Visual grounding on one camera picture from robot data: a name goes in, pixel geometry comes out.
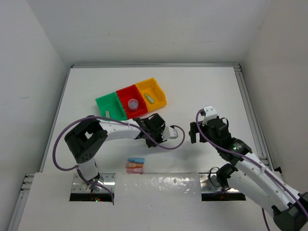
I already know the white front board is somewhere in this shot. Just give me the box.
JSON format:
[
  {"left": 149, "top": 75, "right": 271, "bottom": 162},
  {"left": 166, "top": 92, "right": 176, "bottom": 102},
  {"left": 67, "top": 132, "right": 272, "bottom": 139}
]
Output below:
[{"left": 18, "top": 173, "right": 277, "bottom": 231}]

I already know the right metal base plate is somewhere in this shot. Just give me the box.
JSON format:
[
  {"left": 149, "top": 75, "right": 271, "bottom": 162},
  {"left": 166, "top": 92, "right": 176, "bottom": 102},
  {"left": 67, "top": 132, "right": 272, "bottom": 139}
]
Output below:
[{"left": 199, "top": 172, "right": 240, "bottom": 194}]

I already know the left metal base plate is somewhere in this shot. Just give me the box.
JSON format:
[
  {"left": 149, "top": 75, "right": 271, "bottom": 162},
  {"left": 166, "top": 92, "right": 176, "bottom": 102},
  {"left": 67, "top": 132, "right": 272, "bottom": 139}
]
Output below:
[{"left": 71, "top": 174, "right": 116, "bottom": 193}]

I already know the green plastic bin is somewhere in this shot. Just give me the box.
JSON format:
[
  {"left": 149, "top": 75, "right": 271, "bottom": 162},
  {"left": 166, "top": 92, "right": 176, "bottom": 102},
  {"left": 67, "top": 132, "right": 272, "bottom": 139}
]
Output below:
[{"left": 95, "top": 92, "right": 128, "bottom": 121}]

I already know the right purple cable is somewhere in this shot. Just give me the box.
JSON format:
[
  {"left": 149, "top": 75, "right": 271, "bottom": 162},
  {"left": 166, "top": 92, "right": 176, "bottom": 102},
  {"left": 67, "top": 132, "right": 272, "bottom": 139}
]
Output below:
[{"left": 195, "top": 109, "right": 308, "bottom": 231}]

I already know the red plastic bin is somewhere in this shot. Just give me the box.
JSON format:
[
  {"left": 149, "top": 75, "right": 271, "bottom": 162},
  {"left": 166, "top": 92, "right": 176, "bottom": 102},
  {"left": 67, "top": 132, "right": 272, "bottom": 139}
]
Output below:
[{"left": 116, "top": 85, "right": 148, "bottom": 119}]

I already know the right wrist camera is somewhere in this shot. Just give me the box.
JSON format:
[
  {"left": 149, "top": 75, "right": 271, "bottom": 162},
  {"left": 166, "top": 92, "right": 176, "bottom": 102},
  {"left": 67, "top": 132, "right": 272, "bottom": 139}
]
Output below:
[{"left": 200, "top": 105, "right": 218, "bottom": 126}]

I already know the green highlighter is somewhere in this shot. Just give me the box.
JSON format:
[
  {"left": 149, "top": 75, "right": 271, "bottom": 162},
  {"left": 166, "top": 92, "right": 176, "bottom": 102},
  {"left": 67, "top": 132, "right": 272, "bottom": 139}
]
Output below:
[{"left": 144, "top": 94, "right": 155, "bottom": 104}]

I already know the metal base plate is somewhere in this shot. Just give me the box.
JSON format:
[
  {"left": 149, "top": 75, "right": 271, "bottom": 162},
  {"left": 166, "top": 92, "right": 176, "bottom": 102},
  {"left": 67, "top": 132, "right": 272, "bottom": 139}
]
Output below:
[
  {"left": 71, "top": 174, "right": 116, "bottom": 193},
  {"left": 199, "top": 172, "right": 240, "bottom": 194}
]

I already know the clear jar of clips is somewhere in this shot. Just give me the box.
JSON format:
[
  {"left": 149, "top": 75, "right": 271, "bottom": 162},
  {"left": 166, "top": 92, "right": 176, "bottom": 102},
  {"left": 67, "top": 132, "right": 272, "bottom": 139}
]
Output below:
[{"left": 128, "top": 99, "right": 139, "bottom": 111}]

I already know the orange highlighter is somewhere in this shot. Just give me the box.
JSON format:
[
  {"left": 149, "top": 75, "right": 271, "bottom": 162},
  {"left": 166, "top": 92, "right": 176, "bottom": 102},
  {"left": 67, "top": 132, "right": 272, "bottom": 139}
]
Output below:
[{"left": 126, "top": 162, "right": 143, "bottom": 168}]

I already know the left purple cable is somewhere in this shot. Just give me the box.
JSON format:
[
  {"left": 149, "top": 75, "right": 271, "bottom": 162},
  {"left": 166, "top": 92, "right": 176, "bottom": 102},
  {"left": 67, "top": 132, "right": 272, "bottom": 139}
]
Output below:
[{"left": 52, "top": 115, "right": 186, "bottom": 203}]

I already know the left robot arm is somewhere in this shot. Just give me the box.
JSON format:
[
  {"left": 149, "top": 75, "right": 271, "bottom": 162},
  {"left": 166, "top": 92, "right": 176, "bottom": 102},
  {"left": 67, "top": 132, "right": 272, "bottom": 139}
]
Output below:
[{"left": 64, "top": 114, "right": 168, "bottom": 181}]

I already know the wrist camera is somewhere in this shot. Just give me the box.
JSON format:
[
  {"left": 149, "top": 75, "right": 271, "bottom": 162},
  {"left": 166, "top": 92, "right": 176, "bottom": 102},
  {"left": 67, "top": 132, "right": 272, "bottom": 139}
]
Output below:
[
  {"left": 162, "top": 126, "right": 179, "bottom": 141},
  {"left": 200, "top": 105, "right": 218, "bottom": 126}
]

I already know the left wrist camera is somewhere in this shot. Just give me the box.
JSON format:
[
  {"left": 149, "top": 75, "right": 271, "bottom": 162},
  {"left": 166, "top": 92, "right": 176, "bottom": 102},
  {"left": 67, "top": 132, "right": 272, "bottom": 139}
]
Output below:
[{"left": 162, "top": 126, "right": 179, "bottom": 141}]

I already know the purple cable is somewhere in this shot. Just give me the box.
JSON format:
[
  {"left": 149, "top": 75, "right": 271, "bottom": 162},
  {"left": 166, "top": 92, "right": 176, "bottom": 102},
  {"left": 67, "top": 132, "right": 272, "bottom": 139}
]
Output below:
[
  {"left": 195, "top": 109, "right": 308, "bottom": 231},
  {"left": 52, "top": 115, "right": 186, "bottom": 203}
]

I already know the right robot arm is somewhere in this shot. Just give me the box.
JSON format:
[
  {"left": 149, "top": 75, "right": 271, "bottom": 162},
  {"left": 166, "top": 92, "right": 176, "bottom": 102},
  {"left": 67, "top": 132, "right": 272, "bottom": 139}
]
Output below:
[{"left": 189, "top": 115, "right": 308, "bottom": 231}]

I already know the blue highlighter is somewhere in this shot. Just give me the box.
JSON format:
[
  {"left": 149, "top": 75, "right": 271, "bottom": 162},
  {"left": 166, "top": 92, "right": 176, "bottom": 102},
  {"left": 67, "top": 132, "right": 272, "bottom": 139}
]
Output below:
[{"left": 127, "top": 157, "right": 145, "bottom": 164}]

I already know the yellow plastic bin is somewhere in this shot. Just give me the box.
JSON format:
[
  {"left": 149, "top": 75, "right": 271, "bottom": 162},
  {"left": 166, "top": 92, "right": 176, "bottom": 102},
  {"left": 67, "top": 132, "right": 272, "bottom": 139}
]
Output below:
[{"left": 135, "top": 78, "right": 167, "bottom": 112}]

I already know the pink highlighter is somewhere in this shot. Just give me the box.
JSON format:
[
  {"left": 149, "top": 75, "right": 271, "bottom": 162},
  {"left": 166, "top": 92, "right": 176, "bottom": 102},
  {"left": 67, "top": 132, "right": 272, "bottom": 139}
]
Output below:
[{"left": 126, "top": 168, "right": 143, "bottom": 174}]

